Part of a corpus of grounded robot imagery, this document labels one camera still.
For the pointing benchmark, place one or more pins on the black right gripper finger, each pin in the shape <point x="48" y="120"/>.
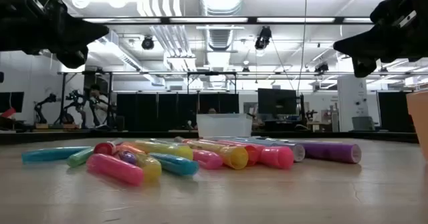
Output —
<point x="362" y="68"/>
<point x="368" y="45"/>

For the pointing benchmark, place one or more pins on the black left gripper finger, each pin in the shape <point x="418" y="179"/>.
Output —
<point x="75" y="58"/>
<point x="77" y="35"/>

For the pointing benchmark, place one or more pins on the purple highlighter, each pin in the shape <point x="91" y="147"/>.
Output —
<point x="334" y="152"/>
<point x="127" y="157"/>

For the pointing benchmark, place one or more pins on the green highlighter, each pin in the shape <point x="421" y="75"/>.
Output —
<point x="78" y="158"/>

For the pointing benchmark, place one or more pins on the orange highlighter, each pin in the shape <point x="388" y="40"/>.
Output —
<point x="130" y="148"/>

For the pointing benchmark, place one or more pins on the pink highlighter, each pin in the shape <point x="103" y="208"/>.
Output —
<point x="113" y="168"/>
<point x="209" y="159"/>
<point x="277" y="157"/>

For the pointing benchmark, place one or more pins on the yellow highlighter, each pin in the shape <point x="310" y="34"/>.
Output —
<point x="164" y="148"/>
<point x="234" y="157"/>
<point x="150" y="168"/>

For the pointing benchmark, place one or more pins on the red highlighter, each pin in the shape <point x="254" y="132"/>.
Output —
<point x="252" y="154"/>

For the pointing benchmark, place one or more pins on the black background robot arm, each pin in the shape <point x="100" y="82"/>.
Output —
<point x="68" y="118"/>
<point x="40" y="117"/>

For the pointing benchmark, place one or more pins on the white column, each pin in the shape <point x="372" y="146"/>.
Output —
<point x="351" y="97"/>

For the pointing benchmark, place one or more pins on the black ceiling spotlight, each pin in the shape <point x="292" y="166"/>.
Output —
<point x="147" y="42"/>
<point x="321" y="67"/>
<point x="263" y="36"/>

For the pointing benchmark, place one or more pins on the black partition panel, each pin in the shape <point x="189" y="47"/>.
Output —
<point x="394" y="112"/>

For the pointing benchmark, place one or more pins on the grey box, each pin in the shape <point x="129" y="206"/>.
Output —
<point x="362" y="123"/>

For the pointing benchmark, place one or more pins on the cluttered background desk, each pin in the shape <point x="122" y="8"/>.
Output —
<point x="311" y="125"/>

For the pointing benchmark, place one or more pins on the white ceiling pipes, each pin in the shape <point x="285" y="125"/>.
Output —
<point x="157" y="3"/>

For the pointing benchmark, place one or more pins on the red object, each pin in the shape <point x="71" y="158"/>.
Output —
<point x="8" y="113"/>

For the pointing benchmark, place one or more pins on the black computer monitor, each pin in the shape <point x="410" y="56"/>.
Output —
<point x="277" y="101"/>

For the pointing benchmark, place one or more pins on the black partition panels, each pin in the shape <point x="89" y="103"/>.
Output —
<point x="150" y="112"/>

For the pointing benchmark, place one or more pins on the clear plastic bin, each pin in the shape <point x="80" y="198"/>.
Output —
<point x="224" y="125"/>

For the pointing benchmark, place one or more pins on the black background station frame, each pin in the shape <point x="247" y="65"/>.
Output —
<point x="150" y="73"/>

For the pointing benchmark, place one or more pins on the black wall screen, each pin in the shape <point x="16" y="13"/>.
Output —
<point x="11" y="102"/>

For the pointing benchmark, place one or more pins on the black metal table frame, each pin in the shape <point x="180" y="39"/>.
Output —
<point x="133" y="137"/>

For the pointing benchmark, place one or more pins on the silver ventilation duct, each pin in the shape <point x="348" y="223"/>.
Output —
<point x="220" y="0"/>

